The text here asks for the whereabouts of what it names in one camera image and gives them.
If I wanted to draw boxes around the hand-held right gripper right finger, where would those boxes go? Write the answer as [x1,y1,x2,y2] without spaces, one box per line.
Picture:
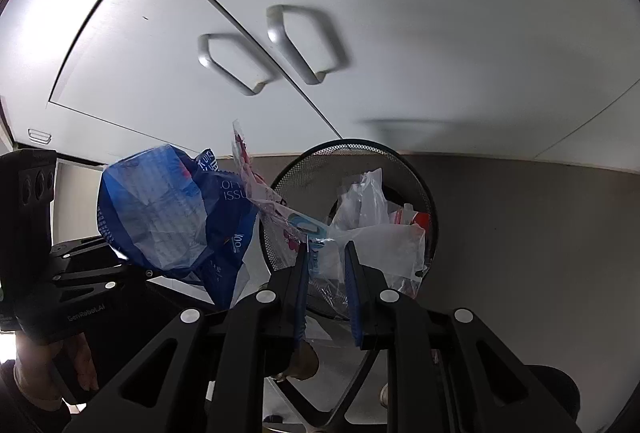
[345,240,584,433]

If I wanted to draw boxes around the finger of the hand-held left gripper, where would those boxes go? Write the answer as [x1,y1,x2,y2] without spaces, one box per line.
[47,236,125,265]
[52,264,157,295]

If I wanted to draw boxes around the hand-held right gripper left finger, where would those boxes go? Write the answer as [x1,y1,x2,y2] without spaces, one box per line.
[62,242,312,433]

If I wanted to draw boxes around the blue plastic wrapper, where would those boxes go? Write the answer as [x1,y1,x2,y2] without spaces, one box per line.
[96,145,261,310]

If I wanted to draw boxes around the clear wrapper with red print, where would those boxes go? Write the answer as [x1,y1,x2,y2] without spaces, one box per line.
[230,120,332,275]

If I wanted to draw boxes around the black mesh wastebasket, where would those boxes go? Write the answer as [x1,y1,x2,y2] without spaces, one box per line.
[260,139,439,322]

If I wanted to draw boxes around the person's left forearm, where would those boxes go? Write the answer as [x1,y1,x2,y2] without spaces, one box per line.
[0,359,72,433]

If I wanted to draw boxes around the person's left hand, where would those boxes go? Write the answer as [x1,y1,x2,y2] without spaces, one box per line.
[12,330,101,402]

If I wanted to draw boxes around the white plastic bag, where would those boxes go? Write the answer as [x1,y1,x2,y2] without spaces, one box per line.
[319,224,429,300]

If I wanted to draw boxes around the tan shoe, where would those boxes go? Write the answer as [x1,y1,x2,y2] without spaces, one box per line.
[277,342,320,382]

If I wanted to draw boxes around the red and white carton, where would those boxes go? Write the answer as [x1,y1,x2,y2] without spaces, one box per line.
[389,202,431,235]

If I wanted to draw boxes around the white cabinet door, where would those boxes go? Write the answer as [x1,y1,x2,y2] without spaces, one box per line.
[152,0,640,160]
[48,0,346,160]

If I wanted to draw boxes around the person's dark trousers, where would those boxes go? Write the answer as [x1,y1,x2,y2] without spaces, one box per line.
[527,365,584,433]

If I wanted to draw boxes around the silver cabinet door handle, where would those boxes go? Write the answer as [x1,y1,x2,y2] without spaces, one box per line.
[265,5,347,86]
[197,32,276,96]

